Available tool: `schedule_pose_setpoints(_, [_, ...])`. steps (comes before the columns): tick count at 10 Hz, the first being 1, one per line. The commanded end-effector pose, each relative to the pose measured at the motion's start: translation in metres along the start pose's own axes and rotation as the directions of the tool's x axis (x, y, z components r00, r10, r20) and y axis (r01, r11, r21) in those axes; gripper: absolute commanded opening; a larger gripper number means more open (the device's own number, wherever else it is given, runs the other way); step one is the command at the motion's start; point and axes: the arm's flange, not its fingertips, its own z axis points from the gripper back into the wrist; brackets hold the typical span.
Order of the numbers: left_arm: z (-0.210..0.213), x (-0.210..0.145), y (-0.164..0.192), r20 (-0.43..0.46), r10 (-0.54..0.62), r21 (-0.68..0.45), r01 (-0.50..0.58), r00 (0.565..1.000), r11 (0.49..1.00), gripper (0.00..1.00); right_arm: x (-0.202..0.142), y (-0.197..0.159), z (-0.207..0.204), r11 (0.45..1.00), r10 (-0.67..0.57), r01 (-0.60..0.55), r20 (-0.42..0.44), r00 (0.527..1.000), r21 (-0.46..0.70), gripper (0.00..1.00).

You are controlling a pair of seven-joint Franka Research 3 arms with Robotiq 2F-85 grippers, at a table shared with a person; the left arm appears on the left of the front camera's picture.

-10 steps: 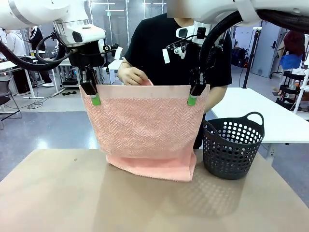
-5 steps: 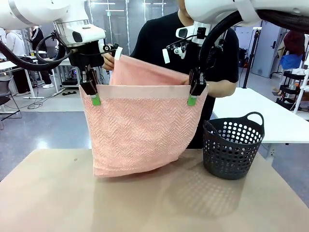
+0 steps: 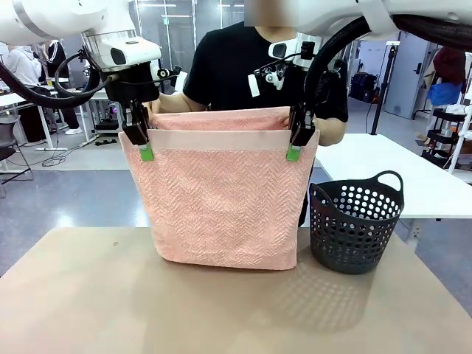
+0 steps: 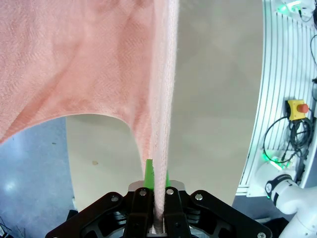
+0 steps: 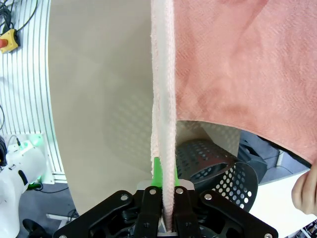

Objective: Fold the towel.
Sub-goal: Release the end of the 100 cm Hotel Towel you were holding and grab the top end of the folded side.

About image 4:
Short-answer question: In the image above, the pink towel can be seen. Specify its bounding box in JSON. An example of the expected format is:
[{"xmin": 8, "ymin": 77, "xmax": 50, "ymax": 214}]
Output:
[{"xmin": 0, "ymin": 0, "xmax": 180, "ymax": 235}]

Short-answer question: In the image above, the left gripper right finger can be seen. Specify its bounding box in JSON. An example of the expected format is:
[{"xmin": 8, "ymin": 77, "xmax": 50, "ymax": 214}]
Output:
[{"xmin": 164, "ymin": 170, "xmax": 273, "ymax": 238}]

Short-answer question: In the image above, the yellow emergency stop button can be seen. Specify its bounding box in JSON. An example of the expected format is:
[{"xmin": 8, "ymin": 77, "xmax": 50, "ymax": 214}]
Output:
[{"xmin": 286, "ymin": 99, "xmax": 310, "ymax": 121}]

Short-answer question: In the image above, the black cable bundle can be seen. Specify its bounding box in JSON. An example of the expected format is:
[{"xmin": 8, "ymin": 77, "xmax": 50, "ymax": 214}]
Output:
[{"xmin": 262, "ymin": 115, "xmax": 315, "ymax": 179}]

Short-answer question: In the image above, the white ribbed mounting plate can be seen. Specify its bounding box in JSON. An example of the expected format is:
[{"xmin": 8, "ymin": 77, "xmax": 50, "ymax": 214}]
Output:
[{"xmin": 235, "ymin": 0, "xmax": 317, "ymax": 199}]

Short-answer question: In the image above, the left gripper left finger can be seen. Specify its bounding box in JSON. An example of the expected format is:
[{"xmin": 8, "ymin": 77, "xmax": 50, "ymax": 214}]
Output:
[{"xmin": 46, "ymin": 158, "xmax": 155, "ymax": 238}]

